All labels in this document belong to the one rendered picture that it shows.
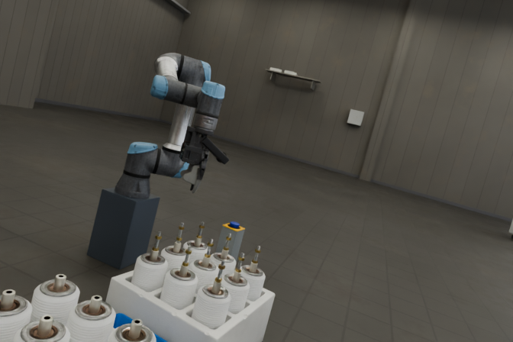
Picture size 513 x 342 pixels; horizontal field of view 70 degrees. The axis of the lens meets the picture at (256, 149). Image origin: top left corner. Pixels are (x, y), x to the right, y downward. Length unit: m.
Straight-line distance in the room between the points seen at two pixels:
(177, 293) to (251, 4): 11.37
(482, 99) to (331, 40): 4.21
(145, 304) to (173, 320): 0.10
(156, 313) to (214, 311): 0.17
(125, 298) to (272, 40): 10.72
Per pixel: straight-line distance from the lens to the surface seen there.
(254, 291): 1.30
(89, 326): 0.91
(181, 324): 1.11
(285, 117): 11.00
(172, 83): 1.27
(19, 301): 0.96
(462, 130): 10.86
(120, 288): 1.23
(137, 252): 1.78
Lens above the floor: 0.74
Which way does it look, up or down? 4 degrees down
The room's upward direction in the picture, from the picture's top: 15 degrees clockwise
